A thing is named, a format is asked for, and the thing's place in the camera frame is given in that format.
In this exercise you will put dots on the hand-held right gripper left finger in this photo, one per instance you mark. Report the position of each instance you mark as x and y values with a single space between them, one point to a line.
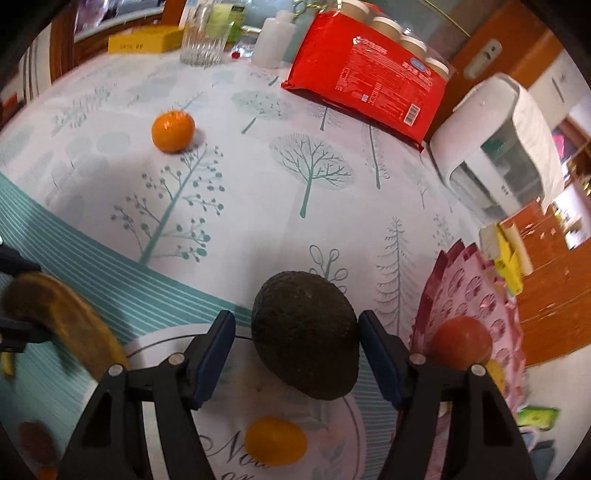
213 362

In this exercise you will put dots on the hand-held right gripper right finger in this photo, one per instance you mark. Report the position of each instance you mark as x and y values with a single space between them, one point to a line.
382 362

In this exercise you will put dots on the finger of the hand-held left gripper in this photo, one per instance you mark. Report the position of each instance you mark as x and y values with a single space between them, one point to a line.
16 264
18 333

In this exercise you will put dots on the overripe brown banana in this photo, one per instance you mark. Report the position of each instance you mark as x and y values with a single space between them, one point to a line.
69 318

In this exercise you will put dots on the dark green avocado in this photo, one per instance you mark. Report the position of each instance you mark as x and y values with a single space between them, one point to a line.
304 337

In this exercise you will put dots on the small orange mandarin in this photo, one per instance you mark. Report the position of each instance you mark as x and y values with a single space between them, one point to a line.
275 441

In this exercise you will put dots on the pink plastic fruit plate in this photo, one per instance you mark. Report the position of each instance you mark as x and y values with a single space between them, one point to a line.
466 286

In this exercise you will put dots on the large orange mandarin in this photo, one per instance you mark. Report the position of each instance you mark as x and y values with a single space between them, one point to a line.
173 131

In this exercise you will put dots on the red apple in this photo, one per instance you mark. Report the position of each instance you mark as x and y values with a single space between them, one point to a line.
461 341

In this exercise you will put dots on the yellow pear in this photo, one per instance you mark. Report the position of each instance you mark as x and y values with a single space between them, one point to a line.
495 374

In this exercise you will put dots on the green packet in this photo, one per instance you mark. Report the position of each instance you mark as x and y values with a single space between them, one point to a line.
538 417

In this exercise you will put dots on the wooden cabinets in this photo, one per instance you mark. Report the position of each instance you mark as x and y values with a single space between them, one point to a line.
549 295

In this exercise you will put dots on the white countertop sterilizer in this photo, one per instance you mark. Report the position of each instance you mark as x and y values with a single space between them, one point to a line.
503 170

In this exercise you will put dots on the flat yellow box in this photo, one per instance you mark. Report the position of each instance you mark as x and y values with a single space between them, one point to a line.
145 39

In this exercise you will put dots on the red paper cup package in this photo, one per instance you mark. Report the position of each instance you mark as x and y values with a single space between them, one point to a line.
369 78

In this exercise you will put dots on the clear ribbed glass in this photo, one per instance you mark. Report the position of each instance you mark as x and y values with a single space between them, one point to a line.
201 46

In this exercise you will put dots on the green label bottle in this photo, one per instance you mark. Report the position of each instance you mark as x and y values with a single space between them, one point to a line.
236 25

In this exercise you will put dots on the white squeeze bottle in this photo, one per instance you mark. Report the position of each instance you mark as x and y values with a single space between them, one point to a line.
272 41

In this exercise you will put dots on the white wall dispenser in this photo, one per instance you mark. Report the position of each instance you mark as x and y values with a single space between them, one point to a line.
482 57

